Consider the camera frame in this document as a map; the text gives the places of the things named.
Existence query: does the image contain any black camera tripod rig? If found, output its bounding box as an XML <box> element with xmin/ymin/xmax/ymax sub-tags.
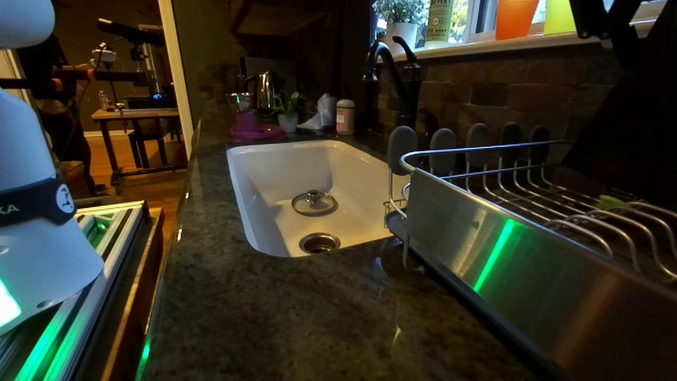
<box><xmin>95</xmin><ymin>17</ymin><xmax>178</xmax><ymax>109</ymax></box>

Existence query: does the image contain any metal sink drain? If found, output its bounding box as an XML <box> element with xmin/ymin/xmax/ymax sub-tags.
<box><xmin>298</xmin><ymin>230</ymin><xmax>343</xmax><ymax>256</ymax></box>

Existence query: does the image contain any soap bottle with green label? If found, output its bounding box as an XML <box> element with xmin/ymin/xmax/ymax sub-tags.
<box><xmin>424</xmin><ymin>0</ymin><xmax>455</xmax><ymax>42</ymax></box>

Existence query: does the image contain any plant in white pot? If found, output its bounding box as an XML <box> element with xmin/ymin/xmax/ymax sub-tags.
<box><xmin>372</xmin><ymin>0</ymin><xmax>426</xmax><ymax>51</ymax></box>

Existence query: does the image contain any purple plastic item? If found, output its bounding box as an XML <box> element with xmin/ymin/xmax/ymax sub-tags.
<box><xmin>228</xmin><ymin>106</ymin><xmax>287</xmax><ymax>143</ymax></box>

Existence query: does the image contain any wooden side table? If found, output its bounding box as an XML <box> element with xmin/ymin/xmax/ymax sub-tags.
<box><xmin>88</xmin><ymin>104</ymin><xmax>185</xmax><ymax>178</ymax></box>

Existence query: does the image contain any steel wire dish rack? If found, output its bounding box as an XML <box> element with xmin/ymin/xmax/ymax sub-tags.
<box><xmin>384</xmin><ymin>123</ymin><xmax>677</xmax><ymax>381</ymax></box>

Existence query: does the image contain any white ceramic sink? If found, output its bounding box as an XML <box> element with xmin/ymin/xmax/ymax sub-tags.
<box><xmin>224</xmin><ymin>137</ymin><xmax>413</xmax><ymax>260</ymax></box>

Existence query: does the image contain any white window frame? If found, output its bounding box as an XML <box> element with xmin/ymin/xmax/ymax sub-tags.
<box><xmin>372</xmin><ymin>0</ymin><xmax>669</xmax><ymax>63</ymax></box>

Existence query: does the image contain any robot mount platform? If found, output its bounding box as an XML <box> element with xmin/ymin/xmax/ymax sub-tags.
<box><xmin>0</xmin><ymin>198</ymin><xmax>164</xmax><ymax>381</ymax></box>

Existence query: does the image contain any green plastic cup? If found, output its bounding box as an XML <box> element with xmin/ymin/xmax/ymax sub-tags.
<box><xmin>542</xmin><ymin>0</ymin><xmax>577</xmax><ymax>37</ymax></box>

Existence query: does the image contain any orange-lidded spice jar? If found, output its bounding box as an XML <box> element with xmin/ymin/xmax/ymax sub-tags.
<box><xmin>334</xmin><ymin>96</ymin><xmax>357</xmax><ymax>137</ymax></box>

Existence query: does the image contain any white striped cloth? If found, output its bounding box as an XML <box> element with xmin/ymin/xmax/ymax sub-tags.
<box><xmin>298</xmin><ymin>91</ymin><xmax>339</xmax><ymax>133</ymax></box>

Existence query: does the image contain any dark bronze faucet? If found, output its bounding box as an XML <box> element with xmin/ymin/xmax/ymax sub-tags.
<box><xmin>361</xmin><ymin>33</ymin><xmax>424</xmax><ymax>137</ymax></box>

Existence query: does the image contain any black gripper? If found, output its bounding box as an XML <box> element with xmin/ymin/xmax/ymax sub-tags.
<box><xmin>568</xmin><ymin>0</ymin><xmax>636</xmax><ymax>42</ymax></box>

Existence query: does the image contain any orange plastic cup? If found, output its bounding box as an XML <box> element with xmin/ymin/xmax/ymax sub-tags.
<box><xmin>492</xmin><ymin>0</ymin><xmax>542</xmax><ymax>42</ymax></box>

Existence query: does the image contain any metal sink strainer lid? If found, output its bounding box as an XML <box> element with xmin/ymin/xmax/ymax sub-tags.
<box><xmin>290</xmin><ymin>185</ymin><xmax>340</xmax><ymax>218</ymax></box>

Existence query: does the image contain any green leafy houseplant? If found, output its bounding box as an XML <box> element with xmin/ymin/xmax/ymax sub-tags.
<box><xmin>277</xmin><ymin>88</ymin><xmax>311</xmax><ymax>136</ymax></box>

